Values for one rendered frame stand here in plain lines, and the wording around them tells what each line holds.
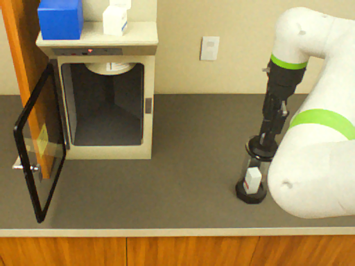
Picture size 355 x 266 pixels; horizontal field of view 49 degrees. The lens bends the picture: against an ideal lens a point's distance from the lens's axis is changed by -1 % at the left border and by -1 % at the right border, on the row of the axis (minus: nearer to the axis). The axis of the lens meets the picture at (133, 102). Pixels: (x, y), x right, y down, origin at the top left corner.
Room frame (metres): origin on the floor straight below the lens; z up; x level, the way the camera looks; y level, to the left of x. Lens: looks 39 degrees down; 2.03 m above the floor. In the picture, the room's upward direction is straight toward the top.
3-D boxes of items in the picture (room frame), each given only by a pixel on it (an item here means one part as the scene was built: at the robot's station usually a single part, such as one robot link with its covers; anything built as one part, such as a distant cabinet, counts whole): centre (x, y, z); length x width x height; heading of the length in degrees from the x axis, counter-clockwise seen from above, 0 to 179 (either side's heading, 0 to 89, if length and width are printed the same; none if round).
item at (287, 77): (0.85, -0.40, 1.45); 0.12 x 0.09 x 0.06; 91
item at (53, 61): (1.00, 0.24, 1.19); 0.03 x 0.02 x 0.39; 90
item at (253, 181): (0.85, -0.40, 1.06); 0.11 x 0.11 x 0.21
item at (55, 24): (0.95, 0.19, 1.56); 0.10 x 0.10 x 0.09; 0
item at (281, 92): (0.85, -0.40, 1.38); 0.08 x 0.07 x 0.09; 1
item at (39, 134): (0.84, 0.27, 1.19); 0.30 x 0.01 x 0.40; 172
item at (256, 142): (0.85, -0.40, 1.18); 0.09 x 0.09 x 0.07
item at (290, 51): (0.85, -0.41, 1.55); 0.13 x 0.11 x 0.14; 58
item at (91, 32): (0.95, 0.09, 1.46); 0.32 x 0.12 x 0.10; 90
